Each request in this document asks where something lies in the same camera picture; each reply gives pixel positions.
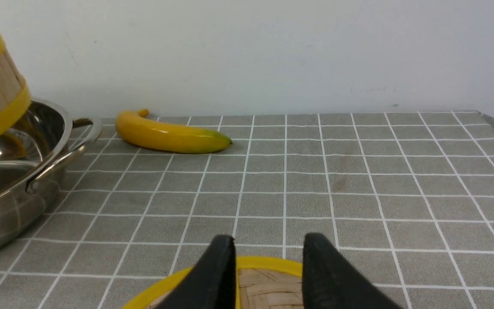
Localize yellow banana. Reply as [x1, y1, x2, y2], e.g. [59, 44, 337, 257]
[115, 109, 233, 154]

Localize grey checkered tablecloth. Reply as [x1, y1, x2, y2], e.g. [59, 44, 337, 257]
[0, 112, 494, 309]

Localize bamboo steamer lid yellow frame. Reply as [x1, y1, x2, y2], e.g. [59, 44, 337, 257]
[123, 255, 304, 309]

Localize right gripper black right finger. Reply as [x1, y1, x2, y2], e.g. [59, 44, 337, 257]
[302, 233, 400, 309]

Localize stainless steel pot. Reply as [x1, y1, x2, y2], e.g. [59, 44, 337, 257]
[0, 101, 103, 249]

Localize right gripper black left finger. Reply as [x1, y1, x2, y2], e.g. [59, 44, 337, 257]
[157, 235, 237, 309]

